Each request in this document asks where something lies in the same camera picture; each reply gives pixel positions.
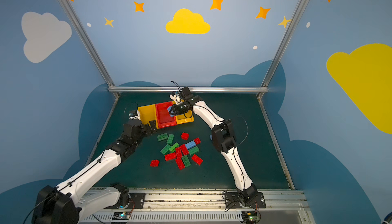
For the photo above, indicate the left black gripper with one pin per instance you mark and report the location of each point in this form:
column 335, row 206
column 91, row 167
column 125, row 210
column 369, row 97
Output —
column 150, row 125

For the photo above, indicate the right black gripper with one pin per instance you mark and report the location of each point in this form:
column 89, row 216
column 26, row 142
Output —
column 177, row 109

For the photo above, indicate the small red lego brick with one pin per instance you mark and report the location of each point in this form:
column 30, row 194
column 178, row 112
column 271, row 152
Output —
column 154, row 163
column 197, row 140
column 185, row 136

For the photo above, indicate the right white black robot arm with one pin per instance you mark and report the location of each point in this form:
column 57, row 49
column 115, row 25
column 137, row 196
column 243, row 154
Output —
column 223, row 138

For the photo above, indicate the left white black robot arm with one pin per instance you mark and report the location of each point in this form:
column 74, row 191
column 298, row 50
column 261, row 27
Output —
column 63, row 204

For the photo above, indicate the right yellow plastic bin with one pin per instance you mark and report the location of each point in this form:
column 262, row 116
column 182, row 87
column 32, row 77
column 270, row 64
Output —
column 188, row 117

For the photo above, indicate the yellow plastic bin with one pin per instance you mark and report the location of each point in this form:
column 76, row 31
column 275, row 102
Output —
column 188, row 117
column 148, row 113

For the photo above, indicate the green lego brick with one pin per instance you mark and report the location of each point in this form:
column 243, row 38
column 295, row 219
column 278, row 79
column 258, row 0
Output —
column 193, row 150
column 170, row 139
column 162, row 137
column 186, row 161
column 173, row 147
column 166, row 149

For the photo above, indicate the left yellow plastic bin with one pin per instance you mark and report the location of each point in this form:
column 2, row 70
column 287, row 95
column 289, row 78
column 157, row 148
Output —
column 148, row 113

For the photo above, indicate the red plastic bin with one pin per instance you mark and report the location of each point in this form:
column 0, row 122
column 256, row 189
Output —
column 163, row 117

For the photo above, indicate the left green circuit board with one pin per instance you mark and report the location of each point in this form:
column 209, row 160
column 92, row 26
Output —
column 121, row 216

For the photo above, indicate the green circuit board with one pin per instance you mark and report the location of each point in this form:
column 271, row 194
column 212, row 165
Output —
column 121, row 216
column 250, row 217

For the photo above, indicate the right green circuit board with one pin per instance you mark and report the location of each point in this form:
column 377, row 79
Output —
column 250, row 217

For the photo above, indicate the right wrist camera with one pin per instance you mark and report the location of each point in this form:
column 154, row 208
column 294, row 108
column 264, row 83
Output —
column 176, row 98

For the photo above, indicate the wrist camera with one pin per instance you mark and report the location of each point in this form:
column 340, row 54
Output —
column 176, row 98
column 134, row 115

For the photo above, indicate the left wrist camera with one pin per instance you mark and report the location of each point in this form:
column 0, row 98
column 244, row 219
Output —
column 134, row 115

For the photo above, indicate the aluminium frame back bar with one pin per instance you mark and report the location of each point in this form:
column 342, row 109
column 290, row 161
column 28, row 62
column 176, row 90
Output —
column 192, row 89

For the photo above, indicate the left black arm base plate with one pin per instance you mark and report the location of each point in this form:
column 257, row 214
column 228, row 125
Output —
column 136, row 200

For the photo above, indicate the aluminium frame right post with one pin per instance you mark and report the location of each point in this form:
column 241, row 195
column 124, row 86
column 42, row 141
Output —
column 290, row 30

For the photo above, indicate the aluminium frame post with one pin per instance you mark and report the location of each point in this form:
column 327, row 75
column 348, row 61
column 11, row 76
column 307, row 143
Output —
column 290, row 30
column 79, row 28

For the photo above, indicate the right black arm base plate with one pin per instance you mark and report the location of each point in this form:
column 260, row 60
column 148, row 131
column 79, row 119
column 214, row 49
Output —
column 232, row 201

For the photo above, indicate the aluminium frame left post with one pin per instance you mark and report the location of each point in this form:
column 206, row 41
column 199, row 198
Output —
column 79, row 28

